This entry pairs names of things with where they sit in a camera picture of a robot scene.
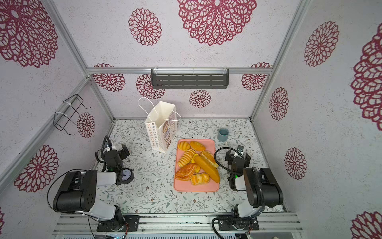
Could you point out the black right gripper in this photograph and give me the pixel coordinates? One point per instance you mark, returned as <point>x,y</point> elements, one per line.
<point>237,157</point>

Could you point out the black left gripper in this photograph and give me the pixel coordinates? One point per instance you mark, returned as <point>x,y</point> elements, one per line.
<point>116,152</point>

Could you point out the long fake baguette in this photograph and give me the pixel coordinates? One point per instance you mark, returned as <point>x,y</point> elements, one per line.
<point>208,168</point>

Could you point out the yellow oval fake bread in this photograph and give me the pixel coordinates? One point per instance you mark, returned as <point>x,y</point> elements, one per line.
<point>198,168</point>

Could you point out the small twisted fake roll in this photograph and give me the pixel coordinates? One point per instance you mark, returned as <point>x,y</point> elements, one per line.
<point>200,179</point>

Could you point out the glazed brown fake pastry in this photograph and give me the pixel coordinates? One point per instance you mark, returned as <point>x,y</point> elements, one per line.
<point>186,173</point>

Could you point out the white paper gift bag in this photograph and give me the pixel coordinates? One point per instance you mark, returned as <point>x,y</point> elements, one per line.
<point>161,124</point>

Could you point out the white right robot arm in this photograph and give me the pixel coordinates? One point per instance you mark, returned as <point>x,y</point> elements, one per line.
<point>260,185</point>

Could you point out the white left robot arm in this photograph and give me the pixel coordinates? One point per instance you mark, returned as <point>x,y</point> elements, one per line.
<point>77,193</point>

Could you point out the oval golden fake bread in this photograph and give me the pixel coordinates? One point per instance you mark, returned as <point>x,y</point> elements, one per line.
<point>197,146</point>

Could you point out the ridged spiral fake bread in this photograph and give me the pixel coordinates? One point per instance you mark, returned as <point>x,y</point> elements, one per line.
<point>186,157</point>

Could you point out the round scored fake bun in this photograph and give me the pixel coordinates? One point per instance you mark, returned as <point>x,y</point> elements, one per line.
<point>184,146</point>

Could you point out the small black alarm clock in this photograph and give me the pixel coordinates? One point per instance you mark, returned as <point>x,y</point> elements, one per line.
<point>127,176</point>

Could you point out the grey-blue cup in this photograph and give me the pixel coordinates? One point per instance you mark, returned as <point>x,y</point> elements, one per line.
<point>223,135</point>

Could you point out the pink rectangular tray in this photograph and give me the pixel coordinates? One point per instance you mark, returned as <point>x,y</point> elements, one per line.
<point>186,186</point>

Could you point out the black wire wall rack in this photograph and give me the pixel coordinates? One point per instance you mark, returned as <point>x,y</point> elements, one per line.
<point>61,119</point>

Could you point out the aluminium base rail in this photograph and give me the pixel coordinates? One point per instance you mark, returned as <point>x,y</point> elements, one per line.
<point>181,223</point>

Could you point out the dark grey wall shelf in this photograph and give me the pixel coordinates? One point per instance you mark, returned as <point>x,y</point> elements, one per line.
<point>189,79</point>

